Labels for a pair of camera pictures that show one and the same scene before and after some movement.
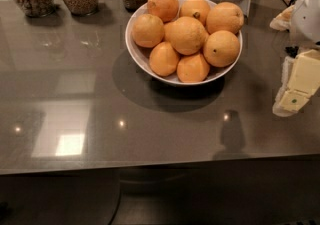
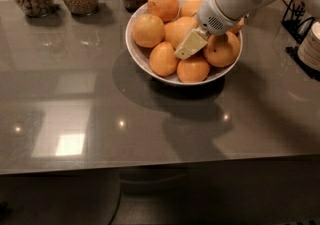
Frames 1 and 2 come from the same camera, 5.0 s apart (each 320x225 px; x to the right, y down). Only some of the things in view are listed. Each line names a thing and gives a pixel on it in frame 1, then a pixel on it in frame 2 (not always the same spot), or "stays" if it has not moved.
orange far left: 147,30 stays
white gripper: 307,19 -> 213,16
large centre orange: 187,35 stays
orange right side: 221,48 stays
